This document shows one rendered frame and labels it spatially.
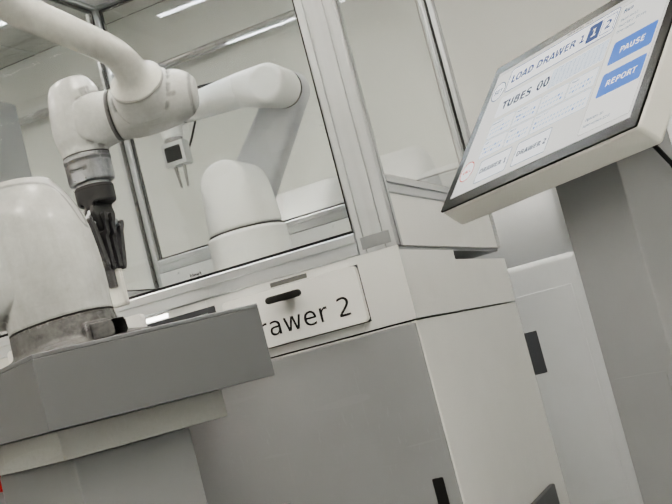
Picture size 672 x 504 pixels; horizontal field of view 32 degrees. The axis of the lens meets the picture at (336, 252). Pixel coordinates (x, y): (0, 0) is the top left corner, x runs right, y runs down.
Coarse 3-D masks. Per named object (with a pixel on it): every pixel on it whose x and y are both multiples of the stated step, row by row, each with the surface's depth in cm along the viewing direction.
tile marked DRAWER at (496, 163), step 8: (504, 152) 194; (488, 160) 198; (496, 160) 195; (504, 160) 192; (480, 168) 199; (488, 168) 196; (496, 168) 193; (504, 168) 191; (480, 176) 198; (488, 176) 195
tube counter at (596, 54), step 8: (608, 40) 181; (592, 48) 184; (600, 48) 182; (576, 56) 188; (584, 56) 186; (592, 56) 183; (600, 56) 180; (568, 64) 189; (576, 64) 187; (584, 64) 184; (592, 64) 181; (552, 72) 193; (560, 72) 191; (568, 72) 188; (576, 72) 185; (544, 80) 195; (552, 80) 192; (560, 80) 189; (536, 88) 196; (544, 88) 193
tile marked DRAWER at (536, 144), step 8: (552, 128) 182; (536, 136) 186; (544, 136) 183; (520, 144) 190; (528, 144) 187; (536, 144) 184; (544, 144) 182; (520, 152) 188; (528, 152) 186; (536, 152) 183; (512, 160) 189; (520, 160) 187
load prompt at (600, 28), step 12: (612, 12) 185; (600, 24) 186; (612, 24) 183; (576, 36) 192; (588, 36) 188; (600, 36) 184; (552, 48) 199; (564, 48) 194; (576, 48) 190; (540, 60) 201; (552, 60) 196; (516, 72) 207; (528, 72) 202; (540, 72) 198; (516, 84) 204
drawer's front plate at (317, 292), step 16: (336, 272) 229; (352, 272) 228; (288, 288) 233; (304, 288) 232; (320, 288) 230; (336, 288) 229; (352, 288) 228; (224, 304) 237; (240, 304) 236; (272, 304) 234; (288, 304) 233; (304, 304) 232; (320, 304) 230; (336, 304) 229; (352, 304) 228; (272, 320) 234; (288, 320) 233; (320, 320) 230; (336, 320) 229; (352, 320) 228; (368, 320) 229; (272, 336) 234; (288, 336) 233; (304, 336) 232
